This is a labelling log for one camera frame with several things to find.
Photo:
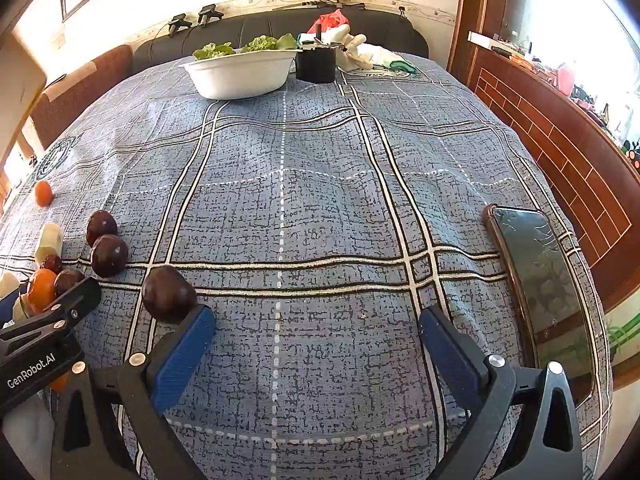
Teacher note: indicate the white peeled fruit slice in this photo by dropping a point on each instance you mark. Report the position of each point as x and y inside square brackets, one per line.
[49, 245]

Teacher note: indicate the brown armchair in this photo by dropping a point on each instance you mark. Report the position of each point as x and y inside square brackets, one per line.
[80, 85]

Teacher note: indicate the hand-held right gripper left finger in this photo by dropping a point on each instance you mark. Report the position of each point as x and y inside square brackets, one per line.
[185, 350]

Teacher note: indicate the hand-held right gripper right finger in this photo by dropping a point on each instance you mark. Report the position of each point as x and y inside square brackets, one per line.
[450, 355]

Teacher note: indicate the black smartphone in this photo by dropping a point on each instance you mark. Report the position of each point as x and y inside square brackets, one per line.
[540, 285]

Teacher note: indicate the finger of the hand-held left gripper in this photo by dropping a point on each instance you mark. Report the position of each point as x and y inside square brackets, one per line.
[75, 302]
[10, 306]

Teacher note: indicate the black hand-held device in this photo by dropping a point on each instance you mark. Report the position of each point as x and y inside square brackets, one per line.
[180, 22]
[210, 12]

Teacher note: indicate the black cup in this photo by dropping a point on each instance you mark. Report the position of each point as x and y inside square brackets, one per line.
[315, 65]

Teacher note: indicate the red plastic bag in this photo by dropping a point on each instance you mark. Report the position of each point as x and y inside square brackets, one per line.
[330, 22]

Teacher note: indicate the black sofa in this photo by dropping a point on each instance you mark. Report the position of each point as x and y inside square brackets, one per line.
[390, 35]

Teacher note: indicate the yellow-edged cardboard box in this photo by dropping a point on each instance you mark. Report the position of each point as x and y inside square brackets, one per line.
[15, 95]

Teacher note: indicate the green lettuce leaves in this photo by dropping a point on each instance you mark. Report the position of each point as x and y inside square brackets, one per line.
[260, 44]

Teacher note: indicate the red date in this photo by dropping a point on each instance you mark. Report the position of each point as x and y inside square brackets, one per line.
[51, 263]

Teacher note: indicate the blue plaid cloth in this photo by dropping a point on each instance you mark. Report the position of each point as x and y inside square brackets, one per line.
[300, 185]

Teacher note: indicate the white gloves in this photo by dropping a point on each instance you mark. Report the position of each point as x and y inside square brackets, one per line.
[352, 47]

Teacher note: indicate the dark purple passion fruit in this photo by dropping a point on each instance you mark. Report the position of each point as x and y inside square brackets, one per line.
[67, 281]
[167, 294]
[101, 227]
[109, 255]

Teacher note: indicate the white bowl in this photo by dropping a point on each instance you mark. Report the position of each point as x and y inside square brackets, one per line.
[240, 77]

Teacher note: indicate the wooden brick-pattern partition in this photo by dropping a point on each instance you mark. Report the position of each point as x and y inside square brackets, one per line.
[550, 125]

